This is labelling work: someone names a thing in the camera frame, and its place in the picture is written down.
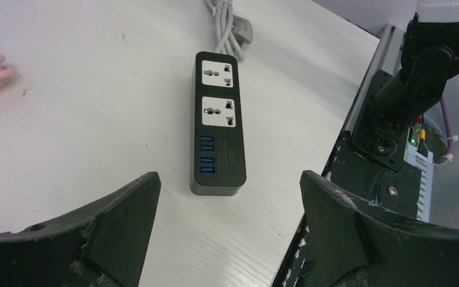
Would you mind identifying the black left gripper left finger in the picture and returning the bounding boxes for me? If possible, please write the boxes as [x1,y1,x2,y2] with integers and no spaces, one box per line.
[0,172,161,286]

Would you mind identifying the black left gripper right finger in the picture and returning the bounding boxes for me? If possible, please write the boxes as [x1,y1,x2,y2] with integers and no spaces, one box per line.
[300,170,459,286]

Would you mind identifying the black power strip white sockets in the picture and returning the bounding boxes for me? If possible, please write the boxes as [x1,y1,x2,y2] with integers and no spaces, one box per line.
[189,51,247,196]

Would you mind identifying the grey cable of black strip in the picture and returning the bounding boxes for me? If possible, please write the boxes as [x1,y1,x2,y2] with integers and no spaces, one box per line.
[204,0,254,61]

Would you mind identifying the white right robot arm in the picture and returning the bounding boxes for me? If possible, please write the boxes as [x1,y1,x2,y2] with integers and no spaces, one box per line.
[352,14,459,172]

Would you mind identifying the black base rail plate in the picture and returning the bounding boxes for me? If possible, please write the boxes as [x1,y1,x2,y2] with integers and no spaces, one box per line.
[272,131,421,286]

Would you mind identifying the white slotted cable duct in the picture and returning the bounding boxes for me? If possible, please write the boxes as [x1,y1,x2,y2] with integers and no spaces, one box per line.
[404,143,434,223]

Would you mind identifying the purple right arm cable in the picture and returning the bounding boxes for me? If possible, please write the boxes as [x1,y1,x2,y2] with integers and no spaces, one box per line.
[439,97,459,164]

